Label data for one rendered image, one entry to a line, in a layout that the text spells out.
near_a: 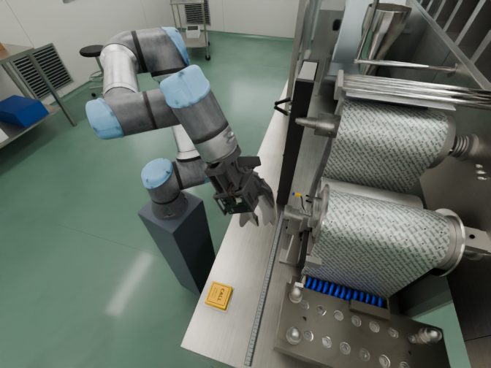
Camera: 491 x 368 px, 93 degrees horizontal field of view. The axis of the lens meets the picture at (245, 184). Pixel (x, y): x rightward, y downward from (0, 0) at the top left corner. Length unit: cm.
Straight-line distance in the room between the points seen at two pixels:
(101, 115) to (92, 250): 183
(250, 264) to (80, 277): 154
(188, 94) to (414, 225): 50
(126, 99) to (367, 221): 53
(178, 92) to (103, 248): 192
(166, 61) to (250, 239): 67
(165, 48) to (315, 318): 87
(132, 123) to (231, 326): 64
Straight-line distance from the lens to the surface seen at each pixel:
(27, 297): 233
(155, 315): 185
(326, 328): 73
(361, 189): 71
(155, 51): 84
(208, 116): 40
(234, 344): 82
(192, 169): 88
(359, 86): 67
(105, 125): 50
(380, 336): 77
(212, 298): 83
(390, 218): 57
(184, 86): 39
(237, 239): 93
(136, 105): 49
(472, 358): 72
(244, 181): 45
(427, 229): 60
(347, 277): 72
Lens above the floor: 171
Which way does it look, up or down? 48 degrees down
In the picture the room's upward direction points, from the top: straight up
